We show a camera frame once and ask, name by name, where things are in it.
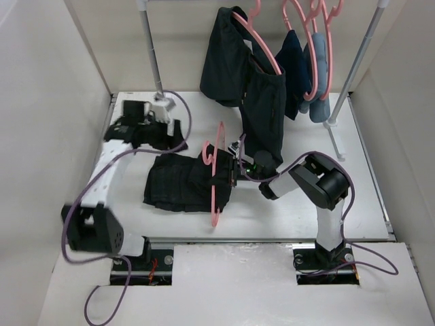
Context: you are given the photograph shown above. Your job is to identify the light blue jeans on hanger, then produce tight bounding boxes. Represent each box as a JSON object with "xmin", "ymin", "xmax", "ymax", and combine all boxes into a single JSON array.
[{"xmin": 298, "ymin": 33, "xmax": 330, "ymax": 124}]

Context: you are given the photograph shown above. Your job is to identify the pink hanger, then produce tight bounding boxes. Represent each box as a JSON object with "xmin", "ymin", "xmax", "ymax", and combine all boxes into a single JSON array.
[
  {"xmin": 232, "ymin": 0, "xmax": 282, "ymax": 75},
  {"xmin": 201, "ymin": 122, "xmax": 226, "ymax": 228},
  {"xmin": 281, "ymin": 0, "xmax": 345, "ymax": 101}
]

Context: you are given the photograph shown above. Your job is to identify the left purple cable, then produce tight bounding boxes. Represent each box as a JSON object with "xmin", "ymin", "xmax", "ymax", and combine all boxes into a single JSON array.
[{"xmin": 60, "ymin": 90, "xmax": 192, "ymax": 325}]

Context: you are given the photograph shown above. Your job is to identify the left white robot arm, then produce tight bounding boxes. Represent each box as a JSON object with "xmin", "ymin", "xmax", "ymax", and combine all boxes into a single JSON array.
[{"xmin": 61, "ymin": 95, "xmax": 187, "ymax": 270}]

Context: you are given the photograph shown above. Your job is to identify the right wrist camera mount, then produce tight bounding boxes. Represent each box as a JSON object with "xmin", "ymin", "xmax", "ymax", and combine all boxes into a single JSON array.
[{"xmin": 228, "ymin": 140, "xmax": 242, "ymax": 159}]

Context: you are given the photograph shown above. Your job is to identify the right rack pole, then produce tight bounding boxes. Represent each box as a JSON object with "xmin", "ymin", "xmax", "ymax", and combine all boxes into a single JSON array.
[{"xmin": 328, "ymin": 0, "xmax": 389, "ymax": 125}]

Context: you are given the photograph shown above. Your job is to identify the purple cable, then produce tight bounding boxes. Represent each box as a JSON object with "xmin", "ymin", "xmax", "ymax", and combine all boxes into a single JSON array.
[
  {"xmin": 60, "ymin": 90, "xmax": 192, "ymax": 325},
  {"xmin": 237, "ymin": 132, "xmax": 399, "ymax": 276}
]

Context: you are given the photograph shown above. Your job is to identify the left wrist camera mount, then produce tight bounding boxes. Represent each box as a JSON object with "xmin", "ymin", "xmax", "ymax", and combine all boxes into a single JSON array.
[{"xmin": 147, "ymin": 98, "xmax": 175, "ymax": 124}]

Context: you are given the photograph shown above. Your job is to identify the black trousers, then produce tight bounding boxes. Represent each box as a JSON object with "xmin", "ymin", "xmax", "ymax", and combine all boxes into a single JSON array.
[
  {"xmin": 143, "ymin": 149, "xmax": 232, "ymax": 213},
  {"xmin": 200, "ymin": 6, "xmax": 286, "ymax": 165}
]

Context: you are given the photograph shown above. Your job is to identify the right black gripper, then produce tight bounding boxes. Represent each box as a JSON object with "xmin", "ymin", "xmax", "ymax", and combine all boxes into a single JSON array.
[{"xmin": 207, "ymin": 156, "xmax": 264, "ymax": 188}]

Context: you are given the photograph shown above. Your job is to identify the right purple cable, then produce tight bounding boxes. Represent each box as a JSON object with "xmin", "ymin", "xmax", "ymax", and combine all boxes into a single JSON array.
[{"xmin": 237, "ymin": 132, "xmax": 399, "ymax": 276}]

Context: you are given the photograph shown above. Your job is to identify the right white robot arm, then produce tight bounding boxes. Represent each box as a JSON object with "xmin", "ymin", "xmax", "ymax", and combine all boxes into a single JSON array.
[{"xmin": 229, "ymin": 151, "xmax": 353, "ymax": 268}]

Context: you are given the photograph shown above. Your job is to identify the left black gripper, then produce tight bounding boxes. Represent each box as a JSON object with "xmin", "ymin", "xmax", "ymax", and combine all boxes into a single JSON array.
[{"xmin": 139, "ymin": 115, "xmax": 188, "ymax": 153}]

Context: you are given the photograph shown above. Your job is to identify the right white rack foot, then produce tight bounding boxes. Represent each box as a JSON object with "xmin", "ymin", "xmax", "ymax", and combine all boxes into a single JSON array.
[{"xmin": 324, "ymin": 121, "xmax": 346, "ymax": 162}]

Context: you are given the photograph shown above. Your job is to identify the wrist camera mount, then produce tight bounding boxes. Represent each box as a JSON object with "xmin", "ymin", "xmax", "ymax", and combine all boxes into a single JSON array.
[
  {"xmin": 147, "ymin": 98, "xmax": 175, "ymax": 124},
  {"xmin": 228, "ymin": 140, "xmax": 242, "ymax": 159}
]

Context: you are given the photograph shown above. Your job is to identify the navy trousers on hanger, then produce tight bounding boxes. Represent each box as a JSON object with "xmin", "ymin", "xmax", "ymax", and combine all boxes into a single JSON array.
[{"xmin": 275, "ymin": 30, "xmax": 311, "ymax": 120}]

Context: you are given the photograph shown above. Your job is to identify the black trousers on hanger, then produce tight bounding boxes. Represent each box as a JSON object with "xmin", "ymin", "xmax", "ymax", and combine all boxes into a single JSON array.
[{"xmin": 200, "ymin": 6, "xmax": 286, "ymax": 165}]

